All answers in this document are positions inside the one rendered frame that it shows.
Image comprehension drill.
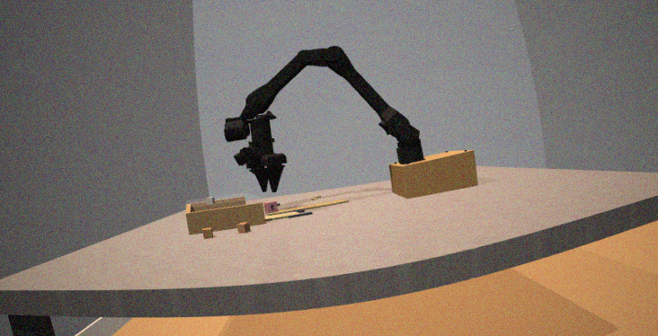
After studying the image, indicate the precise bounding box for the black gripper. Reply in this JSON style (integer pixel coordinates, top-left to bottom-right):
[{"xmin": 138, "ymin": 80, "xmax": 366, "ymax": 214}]
[{"xmin": 245, "ymin": 135, "xmax": 287, "ymax": 192}]

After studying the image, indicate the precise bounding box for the pink labelled cube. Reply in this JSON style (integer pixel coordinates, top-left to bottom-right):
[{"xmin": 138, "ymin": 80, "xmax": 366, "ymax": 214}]
[{"xmin": 263, "ymin": 201, "xmax": 278, "ymax": 214}]

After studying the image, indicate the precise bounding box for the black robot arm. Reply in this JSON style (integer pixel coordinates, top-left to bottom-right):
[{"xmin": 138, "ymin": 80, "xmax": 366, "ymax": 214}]
[{"xmin": 224, "ymin": 46, "xmax": 425, "ymax": 166}]

